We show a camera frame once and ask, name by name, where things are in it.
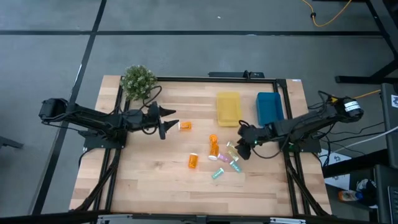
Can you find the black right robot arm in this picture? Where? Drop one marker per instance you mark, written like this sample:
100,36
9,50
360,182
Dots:
304,121

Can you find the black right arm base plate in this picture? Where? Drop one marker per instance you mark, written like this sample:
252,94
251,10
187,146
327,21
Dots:
306,148

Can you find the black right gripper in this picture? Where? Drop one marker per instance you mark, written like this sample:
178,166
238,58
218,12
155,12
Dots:
255,133

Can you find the black furniture foot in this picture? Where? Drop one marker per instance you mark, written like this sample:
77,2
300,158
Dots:
9,142

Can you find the black aluminium table frame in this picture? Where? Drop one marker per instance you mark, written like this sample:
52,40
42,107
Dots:
217,79

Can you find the white printed paper sheet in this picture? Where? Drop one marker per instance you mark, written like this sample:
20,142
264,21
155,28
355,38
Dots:
337,174

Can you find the orange drink bottle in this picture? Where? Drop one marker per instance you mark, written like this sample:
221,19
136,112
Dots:
349,196

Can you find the black desk leg frame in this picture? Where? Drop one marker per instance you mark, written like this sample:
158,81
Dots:
384,31

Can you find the green artificial potted plant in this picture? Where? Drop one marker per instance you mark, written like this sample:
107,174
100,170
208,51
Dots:
138,82

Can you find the grey equipment case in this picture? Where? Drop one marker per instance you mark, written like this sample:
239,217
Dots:
391,124

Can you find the blue plastic bin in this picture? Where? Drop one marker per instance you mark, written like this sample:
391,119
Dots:
269,109

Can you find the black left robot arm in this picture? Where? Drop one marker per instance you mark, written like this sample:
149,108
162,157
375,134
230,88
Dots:
93,117

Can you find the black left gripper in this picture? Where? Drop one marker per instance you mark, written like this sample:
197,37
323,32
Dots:
146,119

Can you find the yellow plastic bin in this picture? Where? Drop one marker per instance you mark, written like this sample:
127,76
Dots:
229,109

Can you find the black metal rail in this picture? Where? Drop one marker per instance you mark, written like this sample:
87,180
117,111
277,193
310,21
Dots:
155,218

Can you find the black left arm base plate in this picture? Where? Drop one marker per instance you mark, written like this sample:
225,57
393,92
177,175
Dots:
102,143

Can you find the small teal pill vial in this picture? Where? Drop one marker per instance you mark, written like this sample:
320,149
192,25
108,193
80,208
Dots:
217,173
235,166

